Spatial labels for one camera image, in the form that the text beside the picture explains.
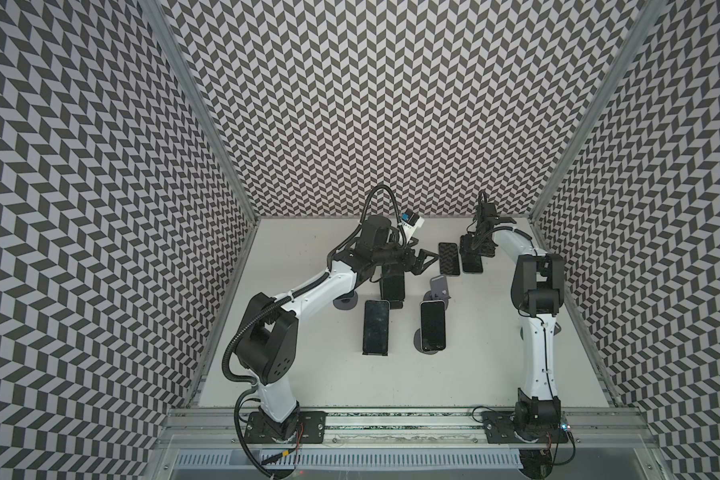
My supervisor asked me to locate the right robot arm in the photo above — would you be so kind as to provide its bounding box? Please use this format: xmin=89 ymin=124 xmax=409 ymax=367
xmin=461 ymin=192 xmax=565 ymax=443

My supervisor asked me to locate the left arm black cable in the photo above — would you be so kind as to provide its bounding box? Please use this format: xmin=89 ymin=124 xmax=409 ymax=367
xmin=220 ymin=183 xmax=404 ymax=385

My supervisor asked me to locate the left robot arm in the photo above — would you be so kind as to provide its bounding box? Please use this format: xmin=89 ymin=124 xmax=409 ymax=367
xmin=221 ymin=209 xmax=438 ymax=440

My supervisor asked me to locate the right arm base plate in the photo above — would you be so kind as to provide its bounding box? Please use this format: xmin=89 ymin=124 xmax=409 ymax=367
xmin=479 ymin=410 xmax=570 ymax=446

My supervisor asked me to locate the phone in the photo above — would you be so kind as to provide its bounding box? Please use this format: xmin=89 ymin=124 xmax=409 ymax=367
xmin=380 ymin=273 xmax=406 ymax=304
xmin=362 ymin=300 xmax=390 ymax=356
xmin=460 ymin=250 xmax=484 ymax=274
xmin=420 ymin=300 xmax=446 ymax=353
xmin=438 ymin=242 xmax=461 ymax=276

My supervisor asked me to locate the front middle grey stand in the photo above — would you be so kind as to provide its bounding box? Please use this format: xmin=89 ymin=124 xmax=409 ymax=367
xmin=413 ymin=329 xmax=438 ymax=355

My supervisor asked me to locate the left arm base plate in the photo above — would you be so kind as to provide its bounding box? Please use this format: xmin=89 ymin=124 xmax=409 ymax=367
xmin=243 ymin=409 xmax=327 ymax=444

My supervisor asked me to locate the back right grey stand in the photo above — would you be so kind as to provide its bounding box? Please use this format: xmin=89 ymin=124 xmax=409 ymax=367
xmin=423 ymin=275 xmax=451 ymax=308

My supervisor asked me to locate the aluminium mounting rail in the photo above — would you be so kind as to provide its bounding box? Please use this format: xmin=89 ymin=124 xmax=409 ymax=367
xmin=154 ymin=406 xmax=658 ymax=449

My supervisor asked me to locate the back left grey stand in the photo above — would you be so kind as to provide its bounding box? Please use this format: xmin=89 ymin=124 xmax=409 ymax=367
xmin=333 ymin=291 xmax=358 ymax=311

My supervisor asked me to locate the grey stand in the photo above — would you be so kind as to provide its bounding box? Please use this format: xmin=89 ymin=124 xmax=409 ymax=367
xmin=413 ymin=329 xmax=438 ymax=355
xmin=333 ymin=291 xmax=358 ymax=311
xmin=423 ymin=275 xmax=451 ymax=308

